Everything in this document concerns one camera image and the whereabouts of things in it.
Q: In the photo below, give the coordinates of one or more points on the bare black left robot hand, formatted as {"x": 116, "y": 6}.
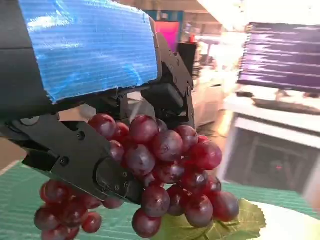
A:
{"x": 87, "y": 50}

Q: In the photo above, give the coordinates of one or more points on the red toy grape bunch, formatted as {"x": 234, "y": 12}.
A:
{"x": 160, "y": 160}

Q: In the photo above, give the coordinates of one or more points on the white plate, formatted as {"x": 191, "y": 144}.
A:
{"x": 287, "y": 222}

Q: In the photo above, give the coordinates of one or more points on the pink panel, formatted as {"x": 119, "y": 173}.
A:
{"x": 167, "y": 35}

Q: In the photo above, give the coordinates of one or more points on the green cutting mat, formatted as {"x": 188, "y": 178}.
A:
{"x": 22, "y": 195}

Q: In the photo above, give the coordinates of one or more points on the computer monitor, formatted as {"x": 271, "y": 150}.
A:
{"x": 282, "y": 57}

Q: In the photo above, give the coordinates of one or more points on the white mesh cabinet, red light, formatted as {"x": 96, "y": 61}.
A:
{"x": 270, "y": 150}

